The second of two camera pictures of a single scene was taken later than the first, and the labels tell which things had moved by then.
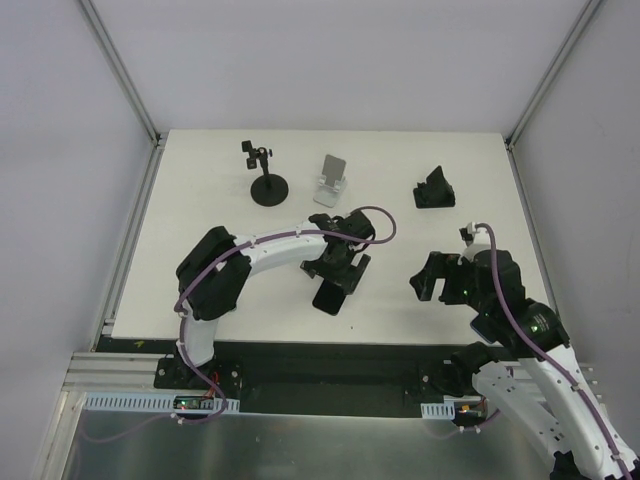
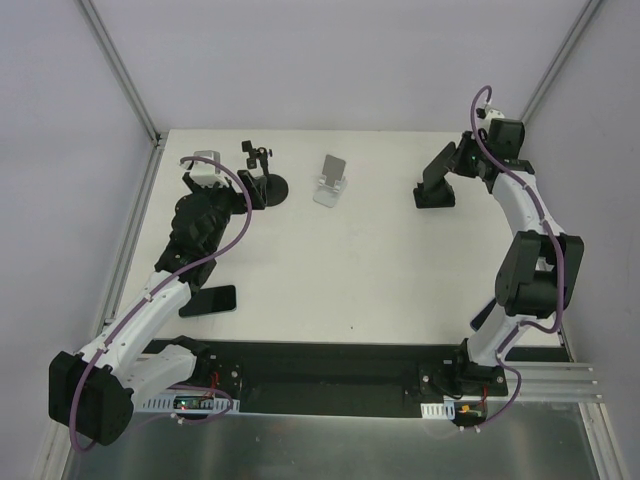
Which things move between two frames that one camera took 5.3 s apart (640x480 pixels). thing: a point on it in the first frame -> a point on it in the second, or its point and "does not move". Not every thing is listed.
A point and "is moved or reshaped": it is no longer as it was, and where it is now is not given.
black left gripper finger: (313, 268) -> (190, 182)
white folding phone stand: (332, 183) does not move
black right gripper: (451, 279) -> (451, 160)
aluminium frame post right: (590, 9) does not move
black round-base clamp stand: (268, 189) does not move
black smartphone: (329, 297) is moved or reshaped
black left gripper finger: (357, 275) -> (256, 197)
